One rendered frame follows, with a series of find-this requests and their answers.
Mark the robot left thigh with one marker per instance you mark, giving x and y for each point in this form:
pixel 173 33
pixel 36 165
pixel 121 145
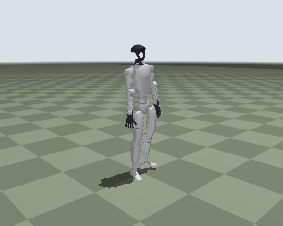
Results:
pixel 150 124

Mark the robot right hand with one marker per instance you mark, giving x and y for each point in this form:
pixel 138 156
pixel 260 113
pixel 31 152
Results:
pixel 130 120

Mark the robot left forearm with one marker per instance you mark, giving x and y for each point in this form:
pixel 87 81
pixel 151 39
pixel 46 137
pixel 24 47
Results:
pixel 154 95

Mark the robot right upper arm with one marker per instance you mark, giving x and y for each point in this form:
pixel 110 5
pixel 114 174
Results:
pixel 129 73

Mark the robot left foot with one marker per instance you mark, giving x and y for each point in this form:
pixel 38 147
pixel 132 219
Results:
pixel 147 165

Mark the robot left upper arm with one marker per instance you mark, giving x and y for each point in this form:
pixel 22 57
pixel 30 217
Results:
pixel 153 83

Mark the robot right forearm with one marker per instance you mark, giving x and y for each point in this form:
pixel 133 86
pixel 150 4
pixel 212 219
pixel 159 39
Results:
pixel 129 102

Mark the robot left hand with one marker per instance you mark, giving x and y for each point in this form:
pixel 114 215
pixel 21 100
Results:
pixel 158 110

